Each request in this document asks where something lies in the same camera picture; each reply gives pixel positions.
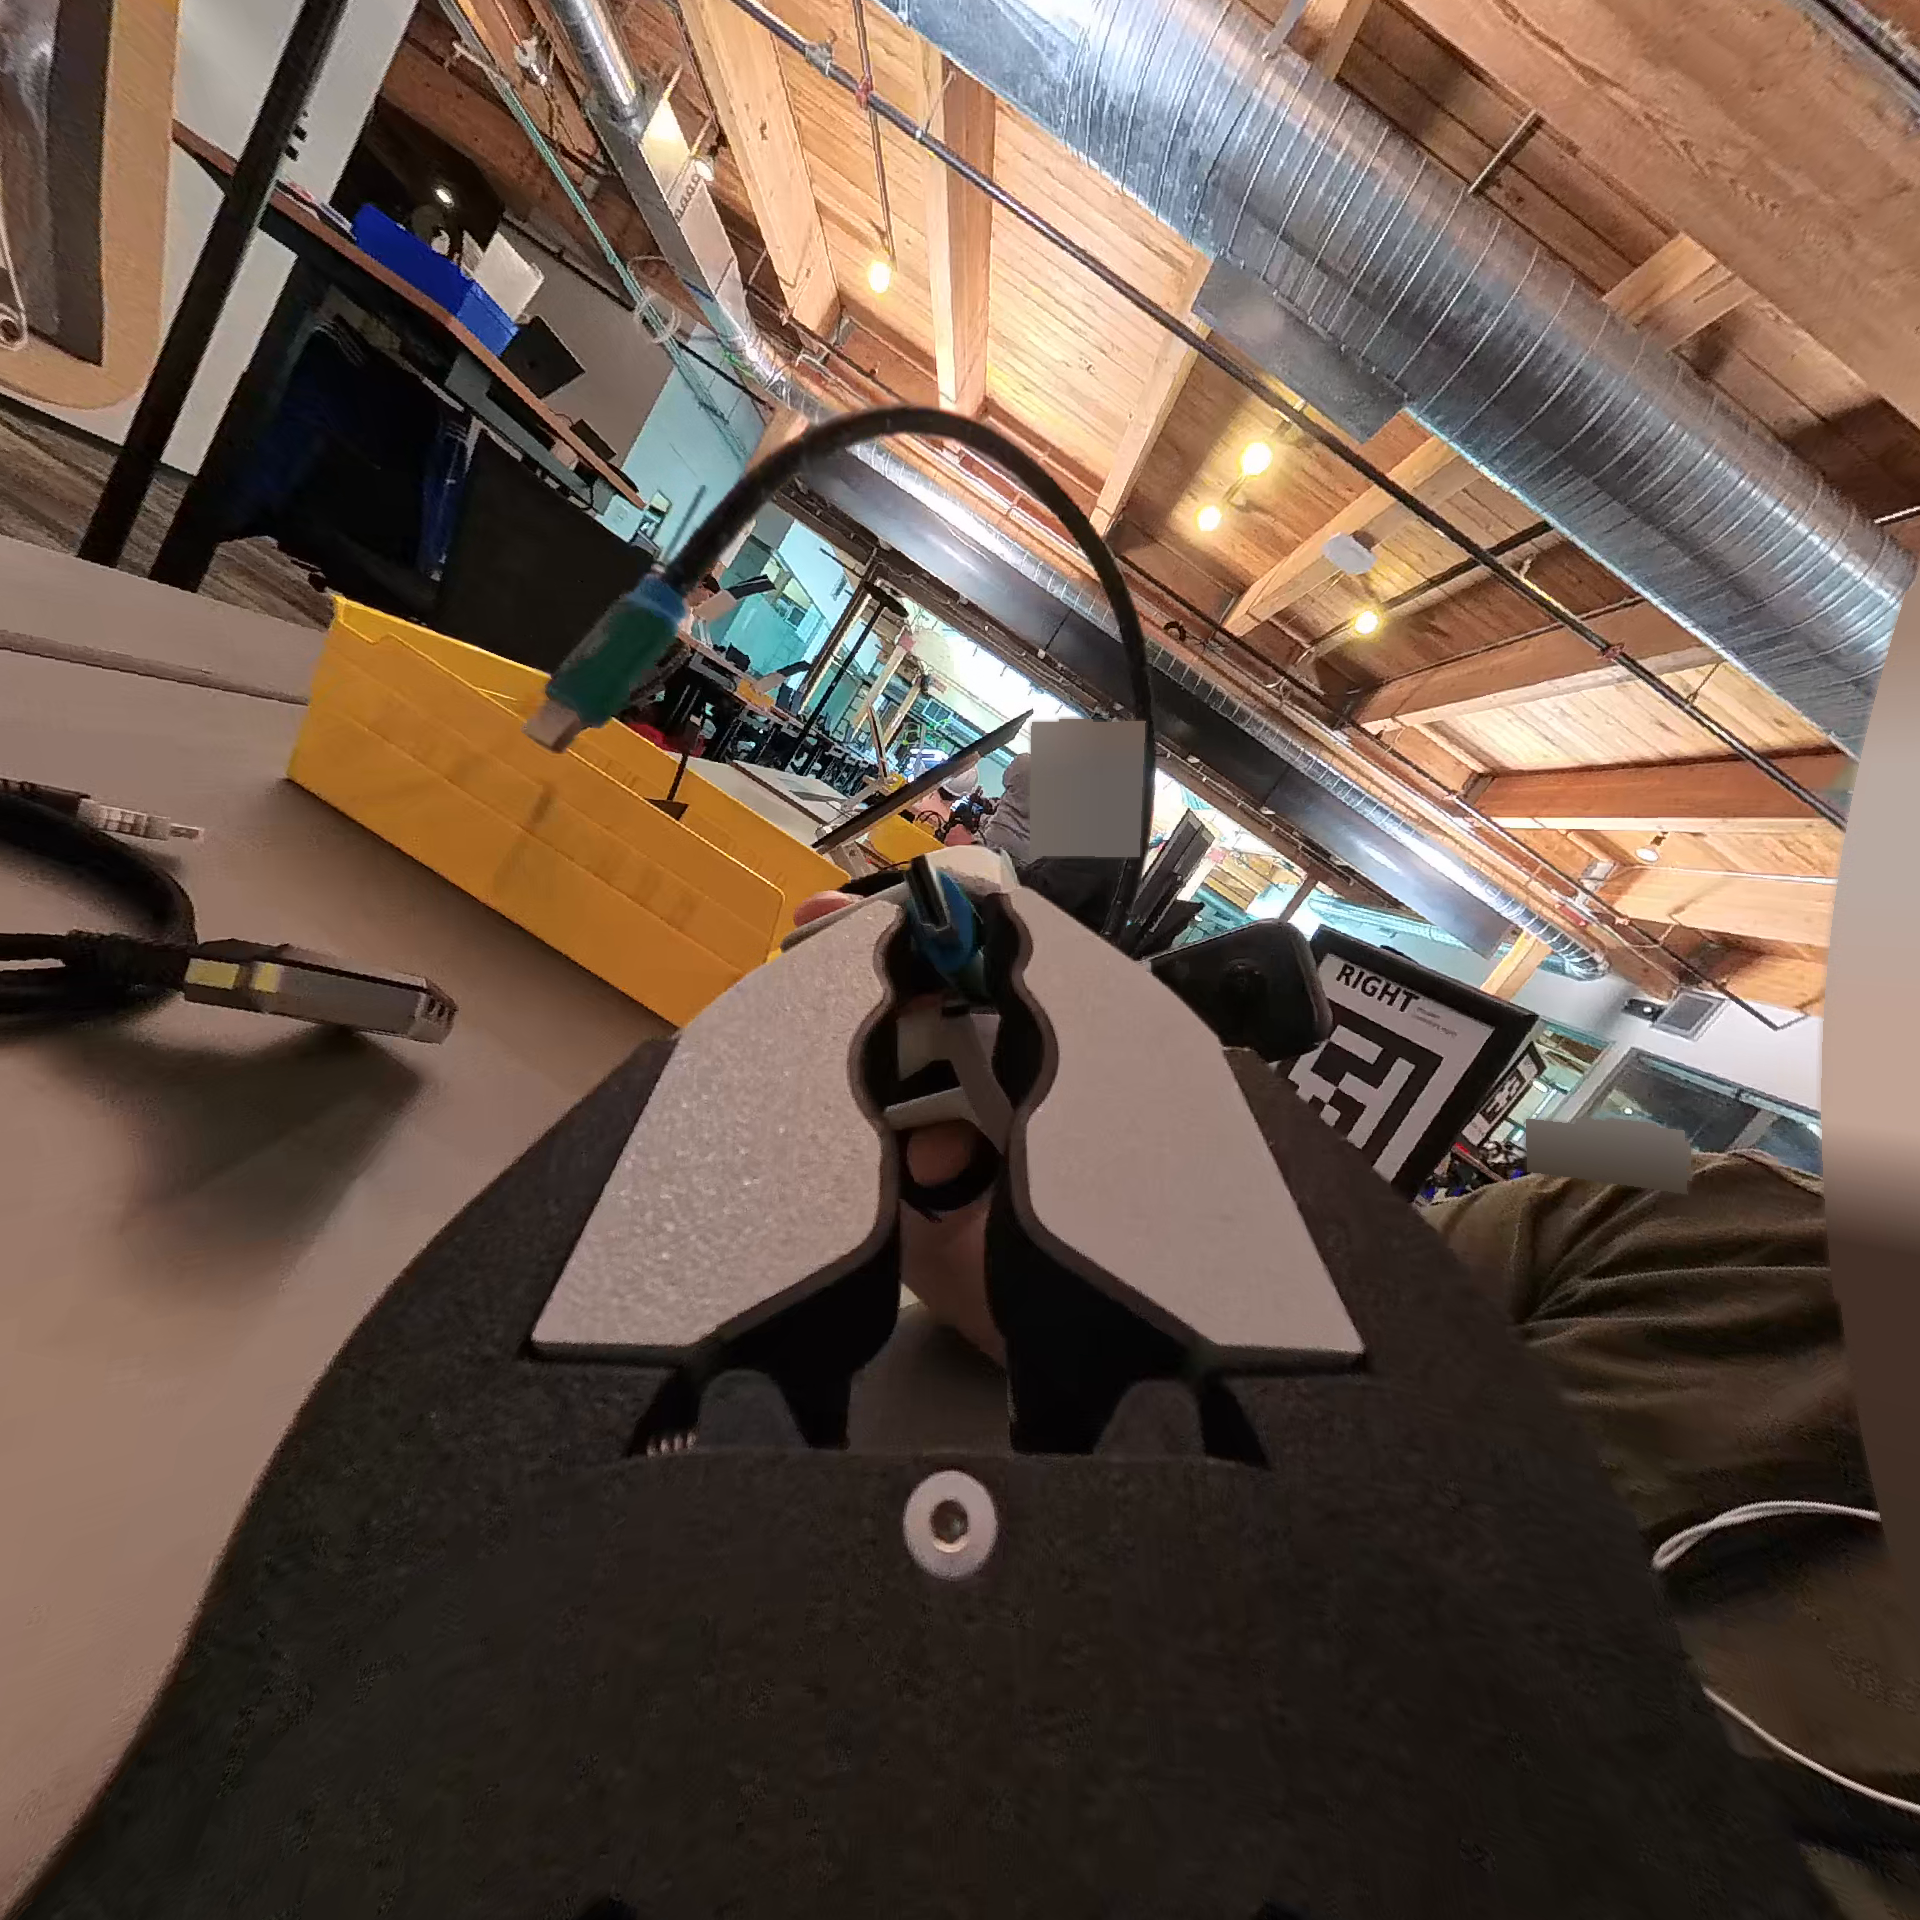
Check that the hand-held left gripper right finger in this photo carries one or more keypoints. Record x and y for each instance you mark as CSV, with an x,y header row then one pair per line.
x,y
1170,1172

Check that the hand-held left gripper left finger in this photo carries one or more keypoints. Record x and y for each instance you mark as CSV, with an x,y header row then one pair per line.
x,y
733,1172

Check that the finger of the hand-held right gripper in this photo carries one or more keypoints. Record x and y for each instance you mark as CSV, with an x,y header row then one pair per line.
x,y
938,1103

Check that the yellow plastic bin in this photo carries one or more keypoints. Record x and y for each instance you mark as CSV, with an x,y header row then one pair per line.
x,y
523,841

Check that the person's right hand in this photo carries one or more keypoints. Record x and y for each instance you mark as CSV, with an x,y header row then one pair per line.
x,y
944,1277

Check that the black tilted monitor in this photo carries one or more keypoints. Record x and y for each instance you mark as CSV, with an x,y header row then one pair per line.
x,y
931,788

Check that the black bin divider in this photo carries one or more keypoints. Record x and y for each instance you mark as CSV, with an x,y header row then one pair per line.
x,y
674,796

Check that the person's olive clothing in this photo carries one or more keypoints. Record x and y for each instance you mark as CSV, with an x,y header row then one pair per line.
x,y
1680,1350

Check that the brown top office desk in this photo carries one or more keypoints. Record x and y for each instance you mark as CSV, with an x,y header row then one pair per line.
x,y
360,421

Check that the blue storage bin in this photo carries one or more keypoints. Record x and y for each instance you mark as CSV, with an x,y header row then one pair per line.
x,y
428,271

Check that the black pole with round base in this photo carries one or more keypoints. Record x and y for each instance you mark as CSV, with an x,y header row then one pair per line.
x,y
224,271

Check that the large silver air duct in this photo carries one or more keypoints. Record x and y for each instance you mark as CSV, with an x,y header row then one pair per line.
x,y
1500,347

